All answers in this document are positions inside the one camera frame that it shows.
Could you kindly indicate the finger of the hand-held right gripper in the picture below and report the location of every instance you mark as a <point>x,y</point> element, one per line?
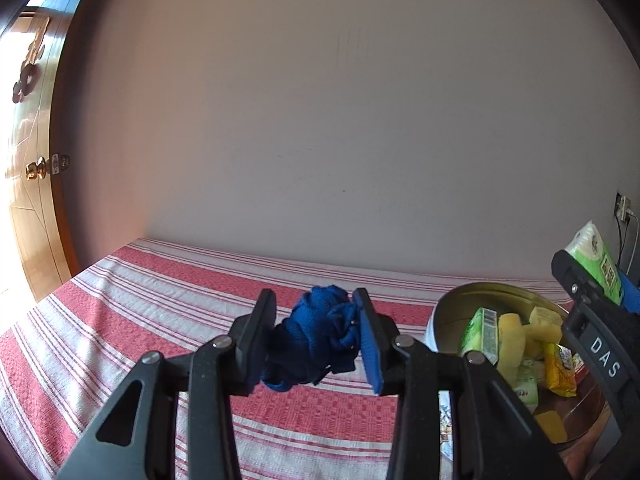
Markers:
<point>631,290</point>
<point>575,280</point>

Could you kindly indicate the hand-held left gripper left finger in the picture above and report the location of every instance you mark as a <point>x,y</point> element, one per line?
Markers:
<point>257,340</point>

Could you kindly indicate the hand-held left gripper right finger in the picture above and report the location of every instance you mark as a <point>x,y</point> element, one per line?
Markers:
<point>370,350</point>

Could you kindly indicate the red snack packet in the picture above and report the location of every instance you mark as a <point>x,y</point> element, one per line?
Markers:
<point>582,372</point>

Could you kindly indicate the green tissue pack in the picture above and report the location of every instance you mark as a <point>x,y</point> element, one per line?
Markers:
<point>595,255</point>
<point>480,335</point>
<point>525,385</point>

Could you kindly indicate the yellow biscuit packet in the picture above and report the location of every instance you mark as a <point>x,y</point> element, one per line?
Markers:
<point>560,370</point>

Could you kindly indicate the blue cloth scrunchie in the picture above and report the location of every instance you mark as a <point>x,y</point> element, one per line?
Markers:
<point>315,330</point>

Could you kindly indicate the round metal cookie tin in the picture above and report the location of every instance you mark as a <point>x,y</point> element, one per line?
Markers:
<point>500,297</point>

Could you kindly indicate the red white striped tablecloth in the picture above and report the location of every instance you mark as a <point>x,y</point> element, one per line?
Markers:
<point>150,300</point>

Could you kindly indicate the wooden door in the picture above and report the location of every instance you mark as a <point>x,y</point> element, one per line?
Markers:
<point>35,210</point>

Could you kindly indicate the brass door latch plate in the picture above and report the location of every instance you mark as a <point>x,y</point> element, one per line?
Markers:
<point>61,161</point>

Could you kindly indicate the brass door knob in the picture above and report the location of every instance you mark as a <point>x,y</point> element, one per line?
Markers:
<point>35,170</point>

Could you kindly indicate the golden door ornament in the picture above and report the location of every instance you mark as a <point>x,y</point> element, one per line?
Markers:
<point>27,70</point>

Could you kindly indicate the wall socket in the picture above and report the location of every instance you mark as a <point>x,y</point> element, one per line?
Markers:
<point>622,207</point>

